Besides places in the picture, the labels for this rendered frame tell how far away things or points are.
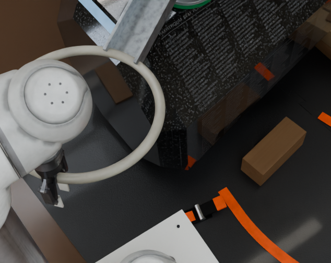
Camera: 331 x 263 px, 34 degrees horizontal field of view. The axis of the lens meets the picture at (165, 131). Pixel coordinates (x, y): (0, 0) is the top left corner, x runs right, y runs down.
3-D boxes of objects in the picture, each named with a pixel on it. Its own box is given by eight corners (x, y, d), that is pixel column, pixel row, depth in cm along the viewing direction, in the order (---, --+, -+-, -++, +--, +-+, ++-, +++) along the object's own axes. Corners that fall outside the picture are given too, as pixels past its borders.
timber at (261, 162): (260, 186, 240) (262, 175, 230) (240, 169, 245) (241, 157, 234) (302, 144, 249) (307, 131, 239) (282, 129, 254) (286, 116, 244)
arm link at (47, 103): (57, 54, 79) (-27, 97, 75) (69, 21, 62) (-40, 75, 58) (102, 130, 80) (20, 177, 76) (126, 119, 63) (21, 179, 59)
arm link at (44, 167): (65, 134, 131) (69, 146, 136) (31, 126, 132) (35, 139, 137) (52, 166, 126) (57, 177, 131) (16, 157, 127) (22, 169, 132)
